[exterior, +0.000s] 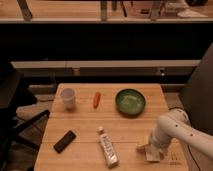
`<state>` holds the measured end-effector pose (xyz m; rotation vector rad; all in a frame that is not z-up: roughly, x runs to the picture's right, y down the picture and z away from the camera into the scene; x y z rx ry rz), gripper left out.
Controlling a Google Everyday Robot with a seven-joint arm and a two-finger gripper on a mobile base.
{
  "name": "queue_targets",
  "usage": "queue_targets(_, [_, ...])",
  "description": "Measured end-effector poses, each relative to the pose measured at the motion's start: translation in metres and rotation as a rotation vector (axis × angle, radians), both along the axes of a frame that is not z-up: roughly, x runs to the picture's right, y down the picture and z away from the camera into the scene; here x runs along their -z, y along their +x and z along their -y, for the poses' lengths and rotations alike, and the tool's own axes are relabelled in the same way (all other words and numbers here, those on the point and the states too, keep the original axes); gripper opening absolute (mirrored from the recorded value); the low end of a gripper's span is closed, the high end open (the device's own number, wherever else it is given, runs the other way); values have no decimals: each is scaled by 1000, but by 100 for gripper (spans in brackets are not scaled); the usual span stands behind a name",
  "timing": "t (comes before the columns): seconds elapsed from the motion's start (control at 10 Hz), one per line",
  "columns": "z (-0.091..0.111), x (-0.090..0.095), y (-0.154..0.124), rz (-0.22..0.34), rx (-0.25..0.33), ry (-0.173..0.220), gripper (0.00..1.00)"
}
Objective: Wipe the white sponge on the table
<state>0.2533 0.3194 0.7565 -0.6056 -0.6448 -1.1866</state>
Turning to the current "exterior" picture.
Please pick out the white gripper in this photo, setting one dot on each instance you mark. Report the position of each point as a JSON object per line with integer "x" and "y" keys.
{"x": 146, "y": 141}

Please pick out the dark chair at right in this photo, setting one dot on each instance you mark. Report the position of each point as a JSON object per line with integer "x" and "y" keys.
{"x": 197, "y": 95}

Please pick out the orange carrot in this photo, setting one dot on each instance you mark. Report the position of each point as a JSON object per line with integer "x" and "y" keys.
{"x": 96, "y": 99}

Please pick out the white plastic cup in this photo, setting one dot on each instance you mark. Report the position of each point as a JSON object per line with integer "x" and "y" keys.
{"x": 68, "y": 98}

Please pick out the white tube with cap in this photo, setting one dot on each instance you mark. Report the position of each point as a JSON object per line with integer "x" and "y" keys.
{"x": 108, "y": 149}

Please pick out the black rectangular remote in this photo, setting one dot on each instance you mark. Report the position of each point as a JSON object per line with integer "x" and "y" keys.
{"x": 64, "y": 141}

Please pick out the grey metal rail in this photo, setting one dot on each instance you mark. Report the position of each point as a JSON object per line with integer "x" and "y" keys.
{"x": 106, "y": 68}

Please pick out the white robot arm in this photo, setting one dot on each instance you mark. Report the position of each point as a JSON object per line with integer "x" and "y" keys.
{"x": 174, "y": 124}

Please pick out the black chair at left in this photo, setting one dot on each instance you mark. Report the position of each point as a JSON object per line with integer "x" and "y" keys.
{"x": 14, "y": 93}

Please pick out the white sponge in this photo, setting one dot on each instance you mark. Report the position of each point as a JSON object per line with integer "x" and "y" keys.
{"x": 151, "y": 153}

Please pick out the green bowl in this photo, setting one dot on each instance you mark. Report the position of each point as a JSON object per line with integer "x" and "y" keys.
{"x": 130, "y": 102}

